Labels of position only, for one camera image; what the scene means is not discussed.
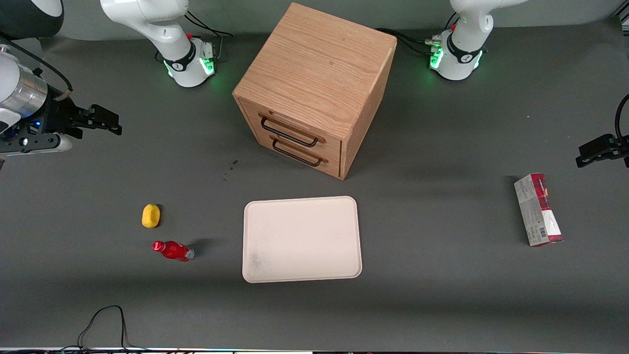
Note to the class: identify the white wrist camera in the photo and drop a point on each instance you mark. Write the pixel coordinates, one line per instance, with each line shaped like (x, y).
(65, 144)

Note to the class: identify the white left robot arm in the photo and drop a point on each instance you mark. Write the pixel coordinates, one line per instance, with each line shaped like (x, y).
(467, 24)

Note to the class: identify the red coke bottle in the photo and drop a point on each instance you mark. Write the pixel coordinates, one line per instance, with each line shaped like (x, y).
(174, 250)

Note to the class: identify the red and white carton box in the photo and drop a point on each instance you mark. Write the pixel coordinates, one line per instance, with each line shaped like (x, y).
(538, 211)

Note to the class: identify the cream rectangular tray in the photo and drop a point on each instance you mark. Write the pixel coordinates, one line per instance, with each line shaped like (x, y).
(302, 239)

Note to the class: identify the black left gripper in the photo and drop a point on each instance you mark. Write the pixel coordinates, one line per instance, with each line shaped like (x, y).
(603, 149)

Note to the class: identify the yellow lemon-shaped object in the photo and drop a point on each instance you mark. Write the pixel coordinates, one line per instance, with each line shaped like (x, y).
(151, 216)

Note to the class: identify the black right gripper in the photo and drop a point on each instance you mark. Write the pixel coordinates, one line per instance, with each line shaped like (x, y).
(55, 117)

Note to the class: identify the wooden drawer cabinet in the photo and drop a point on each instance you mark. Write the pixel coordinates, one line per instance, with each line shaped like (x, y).
(314, 69)

